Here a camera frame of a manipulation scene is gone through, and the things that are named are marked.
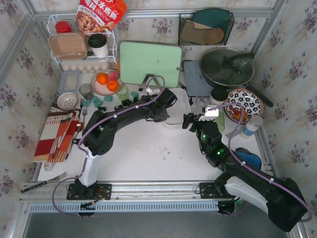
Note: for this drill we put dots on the grey glass cup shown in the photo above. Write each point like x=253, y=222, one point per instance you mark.
x=86, y=91

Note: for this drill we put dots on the white wire rack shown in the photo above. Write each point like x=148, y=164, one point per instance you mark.
x=112, y=39

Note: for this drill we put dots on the green cup right side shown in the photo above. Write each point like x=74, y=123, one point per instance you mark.
x=220, y=121

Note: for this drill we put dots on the brown square container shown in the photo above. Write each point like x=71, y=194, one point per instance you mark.
x=69, y=46

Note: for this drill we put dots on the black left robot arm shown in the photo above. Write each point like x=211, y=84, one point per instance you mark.
x=98, y=137

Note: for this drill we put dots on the egg carton tray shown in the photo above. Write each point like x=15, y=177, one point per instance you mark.
x=87, y=67

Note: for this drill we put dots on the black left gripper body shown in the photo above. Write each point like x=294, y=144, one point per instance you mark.
x=160, y=112

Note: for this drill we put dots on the black mesh organizer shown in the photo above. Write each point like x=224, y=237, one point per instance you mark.
x=192, y=29

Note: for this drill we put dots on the black frying pan with lid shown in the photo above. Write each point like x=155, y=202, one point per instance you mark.
x=230, y=68

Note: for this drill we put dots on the striped red cloth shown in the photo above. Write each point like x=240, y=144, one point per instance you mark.
x=57, y=135

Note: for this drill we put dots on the clear lidded container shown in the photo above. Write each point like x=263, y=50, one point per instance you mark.
x=69, y=81

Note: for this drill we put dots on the floral patterned plate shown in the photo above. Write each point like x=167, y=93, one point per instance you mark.
x=251, y=103

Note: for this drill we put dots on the blue sponge cloth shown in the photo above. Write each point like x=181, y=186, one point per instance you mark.
x=249, y=157

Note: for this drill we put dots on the green translucent cup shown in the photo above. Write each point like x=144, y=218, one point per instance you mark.
x=122, y=92

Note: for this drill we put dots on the red snack bag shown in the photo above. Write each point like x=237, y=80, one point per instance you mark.
x=96, y=16

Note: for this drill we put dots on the white round strainer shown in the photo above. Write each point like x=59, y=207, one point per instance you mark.
x=67, y=101

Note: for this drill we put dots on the grey blue rectangular tray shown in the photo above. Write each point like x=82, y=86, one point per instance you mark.
x=195, y=80

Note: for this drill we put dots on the pink fruit plate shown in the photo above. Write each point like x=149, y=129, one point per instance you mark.
x=106, y=82

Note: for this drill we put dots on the white coffee cup black lid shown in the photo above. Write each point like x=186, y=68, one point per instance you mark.
x=98, y=43

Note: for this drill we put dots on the white bottle blue label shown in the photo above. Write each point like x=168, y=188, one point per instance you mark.
x=252, y=125

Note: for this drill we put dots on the red jar lid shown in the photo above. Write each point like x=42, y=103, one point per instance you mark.
x=63, y=27

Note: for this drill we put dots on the black coffee capsule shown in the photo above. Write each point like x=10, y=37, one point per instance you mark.
x=117, y=108

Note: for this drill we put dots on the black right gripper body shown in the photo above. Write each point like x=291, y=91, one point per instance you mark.
x=193, y=120

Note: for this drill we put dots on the green cutting board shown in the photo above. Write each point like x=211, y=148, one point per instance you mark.
x=140, y=59

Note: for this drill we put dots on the round cork coaster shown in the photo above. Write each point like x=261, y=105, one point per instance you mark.
x=214, y=36

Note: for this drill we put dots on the white storage basket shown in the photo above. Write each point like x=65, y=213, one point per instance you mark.
x=180, y=108

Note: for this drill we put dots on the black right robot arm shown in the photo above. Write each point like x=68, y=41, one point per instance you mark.
x=280, y=199

